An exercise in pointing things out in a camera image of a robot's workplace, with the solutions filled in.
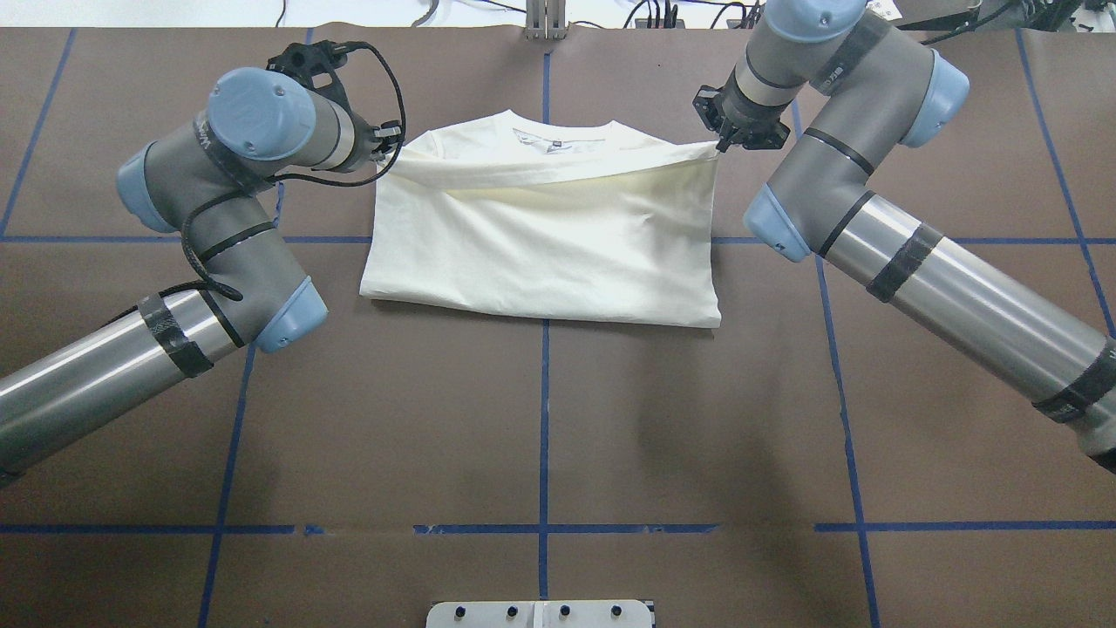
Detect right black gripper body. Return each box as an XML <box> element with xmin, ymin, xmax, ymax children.
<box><xmin>693</xmin><ymin>83</ymin><xmax>789</xmax><ymax>148</ymax></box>

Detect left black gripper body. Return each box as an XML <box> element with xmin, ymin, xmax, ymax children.
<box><xmin>348</xmin><ymin>122</ymin><xmax>395</xmax><ymax>172</ymax></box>

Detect cream long sleeve shirt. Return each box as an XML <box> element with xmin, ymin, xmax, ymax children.
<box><xmin>359</xmin><ymin>112</ymin><xmax>721</xmax><ymax>329</ymax></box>

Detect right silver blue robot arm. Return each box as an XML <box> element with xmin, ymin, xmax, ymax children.
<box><xmin>693</xmin><ymin>1</ymin><xmax>1113</xmax><ymax>472</ymax></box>

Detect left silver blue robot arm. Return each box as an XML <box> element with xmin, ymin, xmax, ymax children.
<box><xmin>1</xmin><ymin>67</ymin><xmax>406</xmax><ymax>485</ymax></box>

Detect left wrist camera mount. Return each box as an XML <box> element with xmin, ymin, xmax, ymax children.
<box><xmin>264</xmin><ymin>40</ymin><xmax>352</xmax><ymax>113</ymax></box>

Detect aluminium frame post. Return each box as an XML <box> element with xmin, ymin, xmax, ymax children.
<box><xmin>525</xmin><ymin>0</ymin><xmax>568</xmax><ymax>41</ymax></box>

